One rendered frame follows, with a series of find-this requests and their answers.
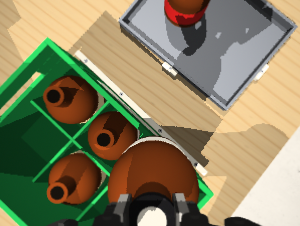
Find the green divided crate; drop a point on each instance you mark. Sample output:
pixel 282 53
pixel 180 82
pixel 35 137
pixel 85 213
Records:
pixel 28 140

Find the grey rectangular tray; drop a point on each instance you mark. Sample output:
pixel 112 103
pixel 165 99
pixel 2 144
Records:
pixel 223 52

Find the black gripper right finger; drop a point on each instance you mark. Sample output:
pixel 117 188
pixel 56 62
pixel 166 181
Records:
pixel 187 213

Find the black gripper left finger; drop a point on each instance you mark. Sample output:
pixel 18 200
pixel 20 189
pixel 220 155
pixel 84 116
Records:
pixel 115 214

